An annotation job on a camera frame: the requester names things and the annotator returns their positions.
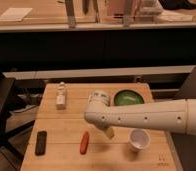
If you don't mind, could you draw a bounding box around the red pepper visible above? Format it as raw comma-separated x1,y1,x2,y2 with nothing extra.
80,131,89,155

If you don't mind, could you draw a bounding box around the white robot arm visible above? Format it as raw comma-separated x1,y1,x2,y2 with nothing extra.
84,91,196,135

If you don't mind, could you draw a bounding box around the white paper cup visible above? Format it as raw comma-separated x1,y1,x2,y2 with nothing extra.
129,129,150,152

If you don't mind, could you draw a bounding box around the green bowl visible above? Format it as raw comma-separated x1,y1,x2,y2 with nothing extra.
114,90,144,106

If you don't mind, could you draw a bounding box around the white plastic bottle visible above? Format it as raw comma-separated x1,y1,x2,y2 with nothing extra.
56,82,66,110

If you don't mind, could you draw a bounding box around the black rectangular remote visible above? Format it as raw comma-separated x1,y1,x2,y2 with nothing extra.
35,131,47,156

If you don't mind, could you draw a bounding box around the black chair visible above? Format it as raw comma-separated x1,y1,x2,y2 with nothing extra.
0,78,35,160

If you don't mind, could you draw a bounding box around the white paper sheet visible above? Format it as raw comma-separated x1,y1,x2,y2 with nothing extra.
0,8,32,22

